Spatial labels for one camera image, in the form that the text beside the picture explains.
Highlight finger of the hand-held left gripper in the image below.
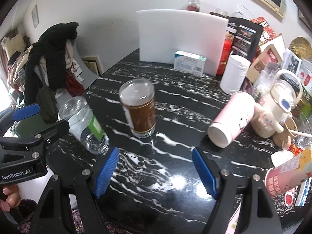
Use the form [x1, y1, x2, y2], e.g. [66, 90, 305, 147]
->
[23, 119, 71, 147]
[0, 104, 41, 137]

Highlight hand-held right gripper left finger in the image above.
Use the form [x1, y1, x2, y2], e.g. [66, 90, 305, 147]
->
[29, 147, 120, 234]

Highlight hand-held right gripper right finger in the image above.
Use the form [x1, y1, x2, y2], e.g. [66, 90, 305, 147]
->
[192, 147, 284, 234]

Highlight clear glass cup green label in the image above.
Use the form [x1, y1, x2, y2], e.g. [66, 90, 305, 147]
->
[58, 96, 110, 155]

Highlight pink paper cup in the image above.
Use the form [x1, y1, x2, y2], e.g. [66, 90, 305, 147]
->
[207, 91, 257, 149]

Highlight brown tinted glass cup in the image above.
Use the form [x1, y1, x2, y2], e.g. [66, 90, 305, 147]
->
[119, 78, 157, 139]

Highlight pink yellow drink cup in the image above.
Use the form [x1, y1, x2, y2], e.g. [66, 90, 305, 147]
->
[264, 148, 312, 199]

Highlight person's left hand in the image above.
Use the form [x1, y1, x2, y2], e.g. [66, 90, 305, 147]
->
[0, 184, 22, 212]

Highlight dark green cloth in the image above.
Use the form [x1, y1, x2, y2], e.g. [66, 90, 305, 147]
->
[36, 86, 58, 125]

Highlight floral patterned clothing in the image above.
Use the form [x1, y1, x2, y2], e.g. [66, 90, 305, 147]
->
[18, 208, 109, 234]

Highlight pile of clothes on chair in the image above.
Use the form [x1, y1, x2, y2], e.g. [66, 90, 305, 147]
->
[24, 22, 80, 106]

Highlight brown ceramic mug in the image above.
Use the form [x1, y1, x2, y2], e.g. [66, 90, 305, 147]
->
[272, 118, 299, 150]

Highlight white paper roll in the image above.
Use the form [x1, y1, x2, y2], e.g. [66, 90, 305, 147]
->
[219, 54, 251, 94]

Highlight white blue medicine box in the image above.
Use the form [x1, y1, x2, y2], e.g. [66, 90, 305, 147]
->
[174, 50, 208, 77]

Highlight brown box red label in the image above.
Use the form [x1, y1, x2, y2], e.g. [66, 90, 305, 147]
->
[248, 43, 286, 83]

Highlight white foam board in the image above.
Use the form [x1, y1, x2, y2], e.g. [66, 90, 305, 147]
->
[136, 9, 229, 77]

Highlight black printed package bag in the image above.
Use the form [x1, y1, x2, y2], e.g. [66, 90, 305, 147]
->
[227, 17, 264, 62]

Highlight red patterned gift box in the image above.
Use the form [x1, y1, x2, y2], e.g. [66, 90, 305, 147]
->
[250, 16, 281, 46]

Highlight woven straw plate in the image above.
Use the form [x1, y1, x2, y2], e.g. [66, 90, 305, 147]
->
[289, 36, 312, 59]

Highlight glass jar red contents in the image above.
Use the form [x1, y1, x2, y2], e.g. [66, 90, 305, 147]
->
[186, 0, 202, 13]

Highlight small wall picture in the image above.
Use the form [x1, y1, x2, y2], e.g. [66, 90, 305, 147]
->
[31, 4, 40, 29]

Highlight cream bottle with handle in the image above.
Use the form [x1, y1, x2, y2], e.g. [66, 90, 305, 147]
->
[251, 69, 304, 138]

